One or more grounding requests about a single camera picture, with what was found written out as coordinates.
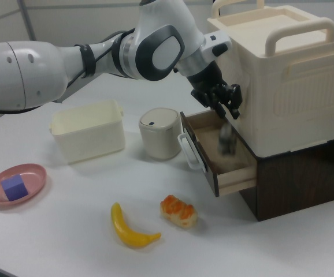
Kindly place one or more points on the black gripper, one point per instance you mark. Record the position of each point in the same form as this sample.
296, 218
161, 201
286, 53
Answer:
206, 80

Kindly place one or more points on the small panda toy figure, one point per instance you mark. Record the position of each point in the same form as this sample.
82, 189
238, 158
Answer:
227, 141

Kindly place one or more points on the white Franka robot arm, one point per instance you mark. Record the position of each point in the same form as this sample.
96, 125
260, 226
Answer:
25, 78

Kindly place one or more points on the dark wood drawer cabinet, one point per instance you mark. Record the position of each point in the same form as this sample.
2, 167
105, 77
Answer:
300, 179

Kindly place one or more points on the orange glazed toy bread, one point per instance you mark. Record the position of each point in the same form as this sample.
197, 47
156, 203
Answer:
178, 212

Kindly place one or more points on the yellow toy banana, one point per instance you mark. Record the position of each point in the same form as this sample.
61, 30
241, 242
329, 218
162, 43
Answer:
126, 233

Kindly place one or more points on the cream plastic storage box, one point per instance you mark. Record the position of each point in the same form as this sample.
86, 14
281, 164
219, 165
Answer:
271, 86

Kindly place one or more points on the small cream lidded trash can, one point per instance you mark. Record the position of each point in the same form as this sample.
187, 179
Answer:
158, 135

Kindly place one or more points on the cream open plastic bin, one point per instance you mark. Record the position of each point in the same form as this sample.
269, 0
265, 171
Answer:
92, 141

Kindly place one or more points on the pink plastic plate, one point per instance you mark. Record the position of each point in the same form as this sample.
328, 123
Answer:
34, 176

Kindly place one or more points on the purple foam cube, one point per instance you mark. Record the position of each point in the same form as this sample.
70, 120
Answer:
14, 187

